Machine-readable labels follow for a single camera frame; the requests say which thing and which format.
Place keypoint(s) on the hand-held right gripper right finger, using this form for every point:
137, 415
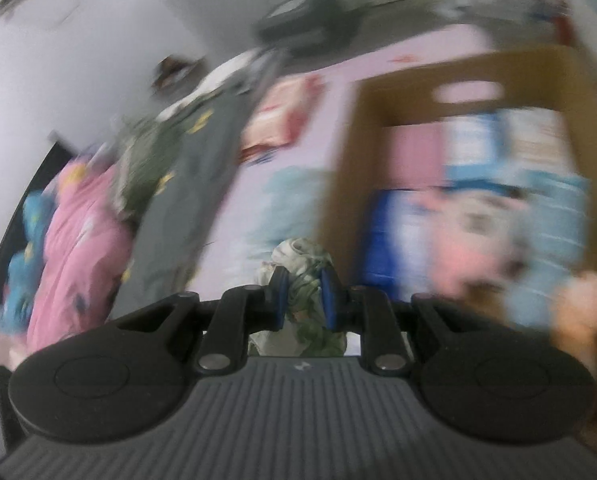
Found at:
328, 300

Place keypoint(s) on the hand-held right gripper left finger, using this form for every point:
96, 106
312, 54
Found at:
280, 300

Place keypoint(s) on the green and white scrunchie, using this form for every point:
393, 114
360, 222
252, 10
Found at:
303, 270

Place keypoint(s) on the brown cardboard box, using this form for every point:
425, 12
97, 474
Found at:
348, 160

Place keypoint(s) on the peach soft object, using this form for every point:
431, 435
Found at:
583, 305

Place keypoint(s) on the blue packet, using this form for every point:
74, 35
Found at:
393, 240

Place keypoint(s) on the pink and white plush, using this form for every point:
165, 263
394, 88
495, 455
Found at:
468, 250

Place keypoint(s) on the pink folded item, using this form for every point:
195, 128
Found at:
413, 155

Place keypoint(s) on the red and cream wet wipes pack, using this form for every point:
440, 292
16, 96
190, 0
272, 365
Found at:
278, 115

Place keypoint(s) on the green leaf-print pillow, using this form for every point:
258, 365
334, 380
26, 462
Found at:
143, 165

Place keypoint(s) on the pink quilt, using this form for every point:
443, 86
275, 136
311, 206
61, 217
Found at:
78, 260

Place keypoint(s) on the pale blue striped cloth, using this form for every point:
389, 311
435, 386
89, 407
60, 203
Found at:
553, 240

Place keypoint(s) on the white and blue box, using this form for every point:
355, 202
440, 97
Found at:
503, 145

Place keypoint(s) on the blue spotted plush cloth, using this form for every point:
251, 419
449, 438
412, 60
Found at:
23, 270

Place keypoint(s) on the pink bed sheet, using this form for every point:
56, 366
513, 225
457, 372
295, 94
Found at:
403, 50

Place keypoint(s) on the black round appliance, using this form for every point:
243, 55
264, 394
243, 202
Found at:
303, 15

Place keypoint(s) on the dark wall ornament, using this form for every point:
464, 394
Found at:
171, 67

